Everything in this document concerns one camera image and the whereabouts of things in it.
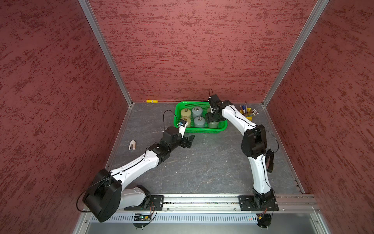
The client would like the green canister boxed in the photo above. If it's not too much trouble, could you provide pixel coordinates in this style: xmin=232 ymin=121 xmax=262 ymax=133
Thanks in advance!
xmin=208 ymin=121 xmax=219 ymax=129

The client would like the blue-grey canister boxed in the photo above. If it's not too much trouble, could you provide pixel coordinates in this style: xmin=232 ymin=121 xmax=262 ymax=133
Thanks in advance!
xmin=194 ymin=116 xmax=206 ymax=128
xmin=191 ymin=106 xmax=203 ymax=119

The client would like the yellow-green canister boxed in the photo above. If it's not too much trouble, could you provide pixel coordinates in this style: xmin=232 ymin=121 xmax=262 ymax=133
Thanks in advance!
xmin=180 ymin=108 xmax=192 ymax=118
xmin=182 ymin=117 xmax=191 ymax=128

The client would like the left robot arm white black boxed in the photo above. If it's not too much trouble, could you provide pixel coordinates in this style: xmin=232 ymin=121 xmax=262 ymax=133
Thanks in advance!
xmin=80 ymin=126 xmax=195 ymax=222

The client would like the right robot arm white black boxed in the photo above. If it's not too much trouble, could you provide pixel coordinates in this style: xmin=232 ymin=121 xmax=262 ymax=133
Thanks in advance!
xmin=206 ymin=95 xmax=275 ymax=209

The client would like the green plastic basket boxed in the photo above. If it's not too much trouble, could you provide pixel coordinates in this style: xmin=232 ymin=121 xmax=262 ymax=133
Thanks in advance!
xmin=173 ymin=101 xmax=228 ymax=134

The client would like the yellow pen bucket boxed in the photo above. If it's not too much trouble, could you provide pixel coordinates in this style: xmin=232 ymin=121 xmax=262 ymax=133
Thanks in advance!
xmin=240 ymin=108 xmax=257 ymax=121

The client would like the small beige clip object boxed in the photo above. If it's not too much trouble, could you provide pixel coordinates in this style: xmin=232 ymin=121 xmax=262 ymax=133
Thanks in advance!
xmin=128 ymin=140 xmax=136 ymax=151

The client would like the yellow glue stick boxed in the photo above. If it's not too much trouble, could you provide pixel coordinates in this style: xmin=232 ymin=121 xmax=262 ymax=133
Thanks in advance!
xmin=146 ymin=99 xmax=158 ymax=103

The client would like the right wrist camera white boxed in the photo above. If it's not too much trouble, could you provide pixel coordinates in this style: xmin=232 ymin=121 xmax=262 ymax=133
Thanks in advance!
xmin=208 ymin=95 xmax=221 ymax=109

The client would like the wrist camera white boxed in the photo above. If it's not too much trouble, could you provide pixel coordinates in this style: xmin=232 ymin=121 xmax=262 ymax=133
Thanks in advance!
xmin=208 ymin=95 xmax=221 ymax=109
xmin=178 ymin=118 xmax=188 ymax=138

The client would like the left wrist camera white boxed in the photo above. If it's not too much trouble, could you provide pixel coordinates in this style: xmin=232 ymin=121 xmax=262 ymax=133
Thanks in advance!
xmin=178 ymin=118 xmax=188 ymax=138

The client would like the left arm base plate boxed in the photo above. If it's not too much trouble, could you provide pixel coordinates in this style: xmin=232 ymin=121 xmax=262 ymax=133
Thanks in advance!
xmin=123 ymin=195 xmax=164 ymax=211

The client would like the aluminium front rail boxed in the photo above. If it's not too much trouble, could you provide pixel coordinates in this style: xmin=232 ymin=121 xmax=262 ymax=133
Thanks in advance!
xmin=84 ymin=192 xmax=320 ymax=224

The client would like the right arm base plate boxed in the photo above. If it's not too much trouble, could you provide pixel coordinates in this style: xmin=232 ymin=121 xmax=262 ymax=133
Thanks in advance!
xmin=238 ymin=195 xmax=279 ymax=212

